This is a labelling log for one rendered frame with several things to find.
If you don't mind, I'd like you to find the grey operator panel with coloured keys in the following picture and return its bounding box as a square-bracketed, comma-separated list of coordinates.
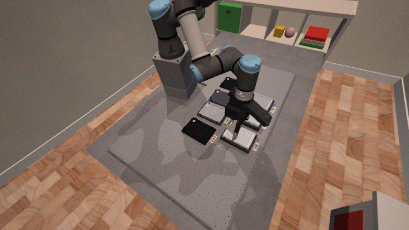
[210, 48, 221, 57]

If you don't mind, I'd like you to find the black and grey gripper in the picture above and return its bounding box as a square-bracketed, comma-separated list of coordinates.
[225, 88, 254, 141]

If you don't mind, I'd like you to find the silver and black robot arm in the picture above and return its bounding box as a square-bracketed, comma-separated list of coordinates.
[148, 0, 272, 127]

